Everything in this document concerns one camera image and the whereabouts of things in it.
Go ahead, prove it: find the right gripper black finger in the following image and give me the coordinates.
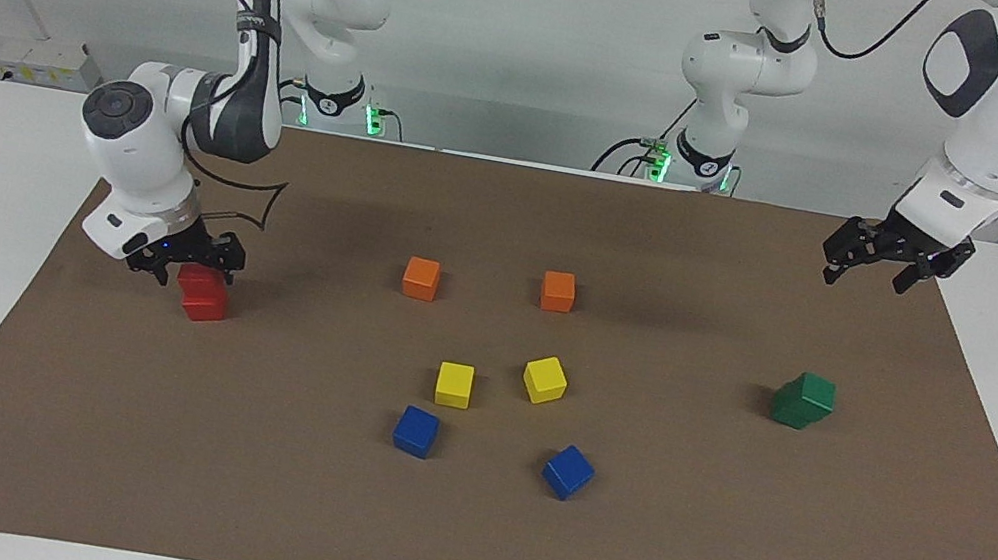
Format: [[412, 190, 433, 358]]
[[122, 250, 184, 288], [209, 253, 248, 290]]

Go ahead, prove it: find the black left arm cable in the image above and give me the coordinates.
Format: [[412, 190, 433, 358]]
[[777, 0, 998, 212]]

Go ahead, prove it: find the black right base cable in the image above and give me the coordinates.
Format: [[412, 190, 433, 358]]
[[259, 71, 311, 129]]

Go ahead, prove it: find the blue wooden cube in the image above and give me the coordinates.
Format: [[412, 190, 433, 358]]
[[538, 440, 599, 506], [389, 402, 444, 462]]

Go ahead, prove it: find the brown table mat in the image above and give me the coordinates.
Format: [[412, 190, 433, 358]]
[[0, 73, 998, 560]]

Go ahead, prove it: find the orange wooden cube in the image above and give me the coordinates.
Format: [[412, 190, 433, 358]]
[[538, 268, 580, 316], [399, 254, 444, 304]]

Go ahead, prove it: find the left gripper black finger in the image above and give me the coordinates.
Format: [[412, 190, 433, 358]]
[[889, 243, 962, 305], [816, 211, 880, 293]]

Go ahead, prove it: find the red wooden cube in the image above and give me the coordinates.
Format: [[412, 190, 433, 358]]
[[174, 260, 230, 304], [178, 288, 231, 327]]

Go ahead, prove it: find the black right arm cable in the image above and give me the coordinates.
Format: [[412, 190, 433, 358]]
[[155, 0, 321, 236]]

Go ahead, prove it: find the black left base cable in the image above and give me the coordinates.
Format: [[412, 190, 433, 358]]
[[590, 85, 697, 188]]

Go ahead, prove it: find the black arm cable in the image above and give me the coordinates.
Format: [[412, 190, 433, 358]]
[[155, 0, 321, 236], [777, 0, 998, 212]]

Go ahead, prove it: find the white power strip box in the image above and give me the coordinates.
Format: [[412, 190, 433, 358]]
[[0, 28, 108, 97]]

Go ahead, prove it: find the black base cable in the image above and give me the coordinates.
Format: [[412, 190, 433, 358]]
[[259, 71, 311, 129], [590, 85, 697, 188]]

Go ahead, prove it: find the yellow wooden cube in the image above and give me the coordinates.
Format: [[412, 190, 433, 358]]
[[518, 352, 573, 409], [433, 360, 477, 411]]

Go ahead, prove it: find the green wooden cube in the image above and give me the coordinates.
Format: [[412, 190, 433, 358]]
[[787, 369, 841, 418], [768, 382, 821, 433]]

